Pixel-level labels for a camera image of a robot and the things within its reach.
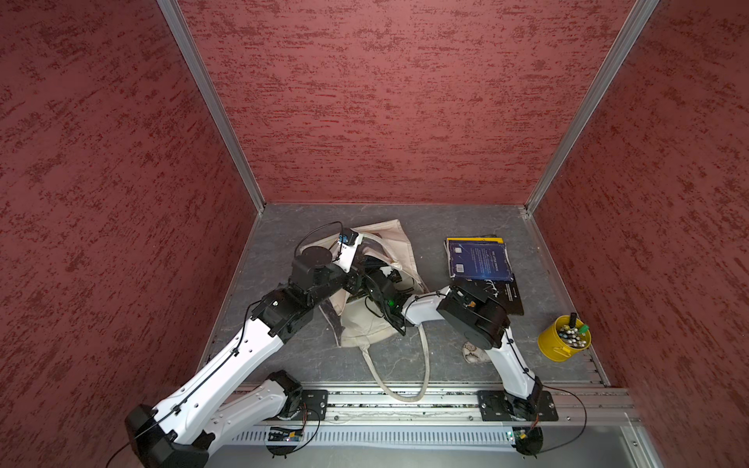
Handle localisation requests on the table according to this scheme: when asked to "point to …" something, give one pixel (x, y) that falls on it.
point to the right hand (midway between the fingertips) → (356, 270)
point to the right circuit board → (528, 441)
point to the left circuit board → (284, 434)
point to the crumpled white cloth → (473, 354)
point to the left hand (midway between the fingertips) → (363, 263)
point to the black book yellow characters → (503, 292)
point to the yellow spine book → (473, 239)
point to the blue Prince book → (479, 259)
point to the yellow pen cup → (559, 340)
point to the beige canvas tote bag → (358, 322)
